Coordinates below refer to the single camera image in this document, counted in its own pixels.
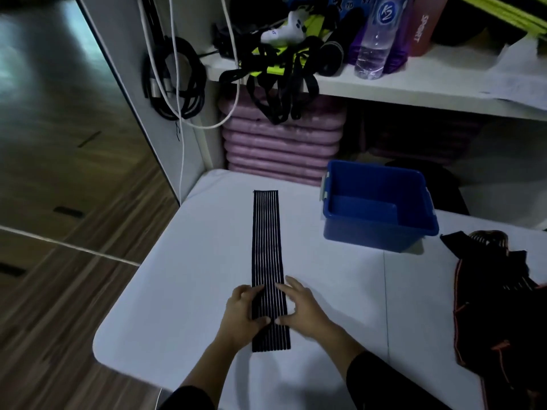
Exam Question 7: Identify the thick white cable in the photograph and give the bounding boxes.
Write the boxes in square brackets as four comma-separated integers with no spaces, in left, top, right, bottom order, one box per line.
[136,0,240,131]

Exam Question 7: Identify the person's left forearm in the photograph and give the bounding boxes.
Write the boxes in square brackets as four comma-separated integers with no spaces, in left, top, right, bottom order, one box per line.
[158,333,240,410]

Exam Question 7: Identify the clear plastic water bottle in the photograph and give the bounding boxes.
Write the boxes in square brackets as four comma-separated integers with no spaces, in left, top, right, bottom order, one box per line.
[353,0,407,80]

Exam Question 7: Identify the black striped strap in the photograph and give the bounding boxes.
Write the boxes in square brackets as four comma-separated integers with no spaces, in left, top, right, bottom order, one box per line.
[251,190,292,353]

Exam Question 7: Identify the black yellow suspension straps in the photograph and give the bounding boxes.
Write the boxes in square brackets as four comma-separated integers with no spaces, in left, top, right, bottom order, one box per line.
[213,14,342,126]

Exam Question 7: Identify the yellow orange agility ladder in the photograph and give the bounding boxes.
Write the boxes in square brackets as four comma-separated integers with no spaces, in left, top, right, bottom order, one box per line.
[452,0,547,37]

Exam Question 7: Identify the purple bottle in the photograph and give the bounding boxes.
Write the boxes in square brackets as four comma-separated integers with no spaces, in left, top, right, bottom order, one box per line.
[346,0,413,75]

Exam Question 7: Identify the black chair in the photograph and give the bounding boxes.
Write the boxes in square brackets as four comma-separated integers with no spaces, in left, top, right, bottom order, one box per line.
[384,159,470,216]

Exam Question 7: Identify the person's left hand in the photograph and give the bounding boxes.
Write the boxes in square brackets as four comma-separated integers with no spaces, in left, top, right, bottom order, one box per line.
[215,285,272,351]

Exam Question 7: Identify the black coiled cable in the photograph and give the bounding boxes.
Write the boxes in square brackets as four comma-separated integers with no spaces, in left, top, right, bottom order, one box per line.
[141,0,207,121]

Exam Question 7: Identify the pile of black orange straps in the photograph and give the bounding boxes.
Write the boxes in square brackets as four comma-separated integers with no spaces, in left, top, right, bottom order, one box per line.
[440,229,547,410]

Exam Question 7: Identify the person's right hand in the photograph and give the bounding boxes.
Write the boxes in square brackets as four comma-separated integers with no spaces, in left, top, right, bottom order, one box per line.
[274,276,338,340]

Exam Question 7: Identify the black cloth bag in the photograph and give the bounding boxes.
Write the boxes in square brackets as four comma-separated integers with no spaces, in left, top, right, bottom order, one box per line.
[228,0,291,35]

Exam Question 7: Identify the pink sport bottle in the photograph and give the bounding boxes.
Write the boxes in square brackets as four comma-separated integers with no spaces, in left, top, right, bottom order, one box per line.
[408,0,450,58]

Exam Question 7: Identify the stack of pink mats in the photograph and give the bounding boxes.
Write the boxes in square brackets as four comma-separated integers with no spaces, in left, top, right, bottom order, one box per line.
[218,87,348,187]
[363,110,486,167]

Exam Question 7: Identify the white handheld controller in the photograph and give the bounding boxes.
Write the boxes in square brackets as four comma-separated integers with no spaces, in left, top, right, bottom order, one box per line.
[259,10,309,46]

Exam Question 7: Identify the person's right forearm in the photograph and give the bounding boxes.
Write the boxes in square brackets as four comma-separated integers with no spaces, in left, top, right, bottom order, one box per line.
[318,324,454,410]

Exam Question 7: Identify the black round bag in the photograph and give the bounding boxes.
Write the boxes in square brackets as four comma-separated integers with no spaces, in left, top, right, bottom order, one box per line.
[431,3,492,47]

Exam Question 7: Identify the white shelf unit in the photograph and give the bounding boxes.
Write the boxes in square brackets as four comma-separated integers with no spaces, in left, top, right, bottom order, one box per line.
[76,0,547,229]

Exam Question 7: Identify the black cylindrical roller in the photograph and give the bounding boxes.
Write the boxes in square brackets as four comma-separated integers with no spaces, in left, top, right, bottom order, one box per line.
[318,8,366,77]

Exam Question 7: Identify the blue plastic bin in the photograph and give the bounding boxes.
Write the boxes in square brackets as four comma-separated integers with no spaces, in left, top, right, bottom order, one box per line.
[320,159,440,254]

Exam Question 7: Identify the white paper sheets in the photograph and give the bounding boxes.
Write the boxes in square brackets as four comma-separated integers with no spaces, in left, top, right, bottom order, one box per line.
[480,34,547,112]

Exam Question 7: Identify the thin white cable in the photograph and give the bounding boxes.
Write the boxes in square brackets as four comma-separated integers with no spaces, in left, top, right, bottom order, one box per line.
[168,0,185,206]

